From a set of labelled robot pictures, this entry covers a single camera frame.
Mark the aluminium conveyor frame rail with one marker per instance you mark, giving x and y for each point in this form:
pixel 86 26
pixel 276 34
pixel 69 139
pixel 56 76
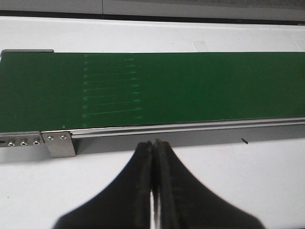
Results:
pixel 184 127

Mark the white cabinet front panel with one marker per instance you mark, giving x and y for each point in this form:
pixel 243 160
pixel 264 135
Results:
pixel 283 10

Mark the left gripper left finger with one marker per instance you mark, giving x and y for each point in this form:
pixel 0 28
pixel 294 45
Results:
pixel 123 204

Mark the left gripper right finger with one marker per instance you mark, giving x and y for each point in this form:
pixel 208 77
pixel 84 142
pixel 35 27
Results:
pixel 181 201

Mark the green conveyor belt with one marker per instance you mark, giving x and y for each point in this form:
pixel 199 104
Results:
pixel 47 91

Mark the conveyor end plate with bolts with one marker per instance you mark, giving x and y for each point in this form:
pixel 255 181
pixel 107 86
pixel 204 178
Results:
pixel 17 139

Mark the steel conveyor support bracket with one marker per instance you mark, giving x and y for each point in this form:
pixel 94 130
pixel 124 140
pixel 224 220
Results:
pixel 59 144

